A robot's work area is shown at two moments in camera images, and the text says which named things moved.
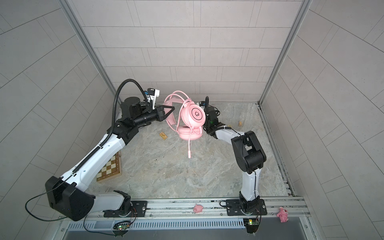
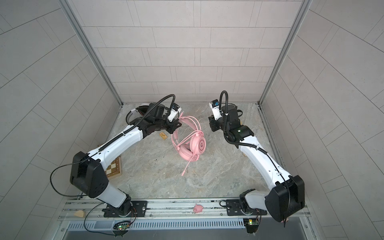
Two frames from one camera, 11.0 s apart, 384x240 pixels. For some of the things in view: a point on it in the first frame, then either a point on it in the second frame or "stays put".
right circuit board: [252, 225] stays put
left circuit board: [123, 225] stays put
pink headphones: [185, 117] -> [188, 140]
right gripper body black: [207, 123] -> [220, 124]
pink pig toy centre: [198, 208] stays put
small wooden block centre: [163, 135] stays put
